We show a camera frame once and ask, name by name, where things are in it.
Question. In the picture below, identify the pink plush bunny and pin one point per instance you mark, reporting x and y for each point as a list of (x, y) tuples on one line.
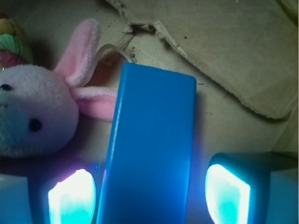
[(40, 108)]

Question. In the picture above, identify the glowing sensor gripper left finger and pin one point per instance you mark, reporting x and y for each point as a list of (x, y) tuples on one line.
[(68, 199)]

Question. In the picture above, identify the multicolour braided rope toy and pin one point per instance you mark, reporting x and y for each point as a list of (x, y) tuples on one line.
[(14, 48)]

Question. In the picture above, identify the blue rectangular block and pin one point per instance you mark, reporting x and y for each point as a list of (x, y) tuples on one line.
[(147, 173)]

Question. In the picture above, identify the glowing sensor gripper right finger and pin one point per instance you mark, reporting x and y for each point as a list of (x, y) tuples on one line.
[(252, 188)]

